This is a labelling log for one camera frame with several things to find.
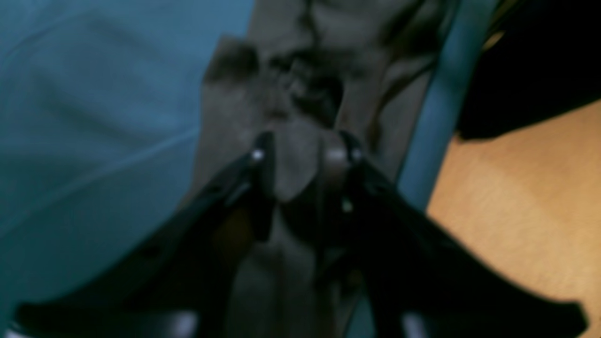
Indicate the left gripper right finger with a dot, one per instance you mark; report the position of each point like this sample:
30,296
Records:
420,281

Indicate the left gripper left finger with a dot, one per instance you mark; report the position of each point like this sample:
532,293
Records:
177,282

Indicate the dark grey T-shirt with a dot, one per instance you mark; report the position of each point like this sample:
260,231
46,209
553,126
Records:
307,67

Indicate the blue table cloth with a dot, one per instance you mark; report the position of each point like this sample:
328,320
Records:
99,118

